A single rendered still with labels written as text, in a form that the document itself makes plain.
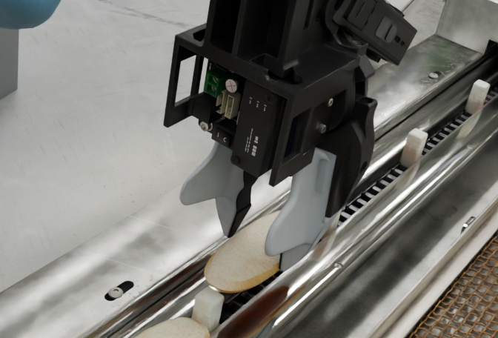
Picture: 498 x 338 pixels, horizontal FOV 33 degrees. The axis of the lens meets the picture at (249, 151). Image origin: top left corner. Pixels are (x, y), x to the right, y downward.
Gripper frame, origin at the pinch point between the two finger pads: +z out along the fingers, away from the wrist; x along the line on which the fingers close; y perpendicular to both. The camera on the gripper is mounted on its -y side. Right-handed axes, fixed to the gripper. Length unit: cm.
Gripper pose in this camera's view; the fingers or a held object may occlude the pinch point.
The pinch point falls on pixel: (267, 229)
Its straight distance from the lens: 51.3
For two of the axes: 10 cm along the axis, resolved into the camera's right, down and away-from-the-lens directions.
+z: -1.7, 8.3, 5.4
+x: 8.0, 4.3, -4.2
